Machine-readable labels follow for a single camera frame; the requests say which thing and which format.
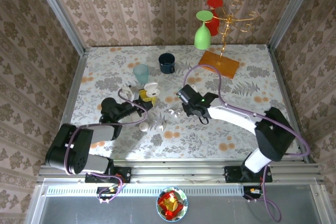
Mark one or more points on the white round glossy case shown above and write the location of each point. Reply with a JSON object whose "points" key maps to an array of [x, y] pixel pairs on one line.
{"points": [[144, 127]]}

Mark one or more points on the red wine glass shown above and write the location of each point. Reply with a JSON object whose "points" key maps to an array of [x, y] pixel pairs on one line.
{"points": [[214, 2]]}

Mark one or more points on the aluminium front rail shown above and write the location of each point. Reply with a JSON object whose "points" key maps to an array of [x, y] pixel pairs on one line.
{"points": [[170, 171]]}

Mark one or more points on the black yellow power connector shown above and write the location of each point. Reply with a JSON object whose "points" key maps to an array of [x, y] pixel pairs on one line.
{"points": [[105, 193], [252, 192]]}

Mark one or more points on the aluminium side rail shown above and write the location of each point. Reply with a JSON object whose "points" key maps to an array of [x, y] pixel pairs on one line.
{"points": [[74, 85], [285, 90]]}

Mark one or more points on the teal translucent cup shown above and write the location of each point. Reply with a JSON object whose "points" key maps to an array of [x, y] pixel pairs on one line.
{"points": [[141, 74]]}

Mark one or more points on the white earbud charging case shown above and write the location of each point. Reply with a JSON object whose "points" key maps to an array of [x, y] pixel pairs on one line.
{"points": [[152, 92]]}

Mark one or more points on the grey metal shelf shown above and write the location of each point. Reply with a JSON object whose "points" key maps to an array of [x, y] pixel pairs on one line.
{"points": [[78, 211]]}

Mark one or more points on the red gold foil candy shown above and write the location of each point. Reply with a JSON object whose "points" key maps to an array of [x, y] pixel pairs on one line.
{"points": [[170, 205]]}

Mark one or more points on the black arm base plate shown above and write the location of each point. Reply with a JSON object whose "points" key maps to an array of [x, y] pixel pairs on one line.
{"points": [[123, 174], [231, 175]]}

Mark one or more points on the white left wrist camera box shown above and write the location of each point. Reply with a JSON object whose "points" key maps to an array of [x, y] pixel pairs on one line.
{"points": [[128, 92]]}

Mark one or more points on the perforated metal strip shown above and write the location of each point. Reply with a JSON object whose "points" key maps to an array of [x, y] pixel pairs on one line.
{"points": [[144, 191]]}

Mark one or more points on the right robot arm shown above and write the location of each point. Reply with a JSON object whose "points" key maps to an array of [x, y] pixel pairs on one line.
{"points": [[236, 117]]}

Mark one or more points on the aluminium frame post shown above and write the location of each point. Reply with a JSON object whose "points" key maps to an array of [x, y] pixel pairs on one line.
{"points": [[291, 11], [62, 16]]}

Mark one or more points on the patterned ceramic bowl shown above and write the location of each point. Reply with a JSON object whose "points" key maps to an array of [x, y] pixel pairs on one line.
{"points": [[185, 204]]}

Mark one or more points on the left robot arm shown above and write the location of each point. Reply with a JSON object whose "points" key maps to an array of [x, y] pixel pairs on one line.
{"points": [[78, 150]]}

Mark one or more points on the dark blue mug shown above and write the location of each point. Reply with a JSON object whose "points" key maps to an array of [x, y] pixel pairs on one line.
{"points": [[166, 64]]}

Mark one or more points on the green wine glass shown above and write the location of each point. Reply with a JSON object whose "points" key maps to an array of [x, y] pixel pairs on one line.
{"points": [[202, 37]]}

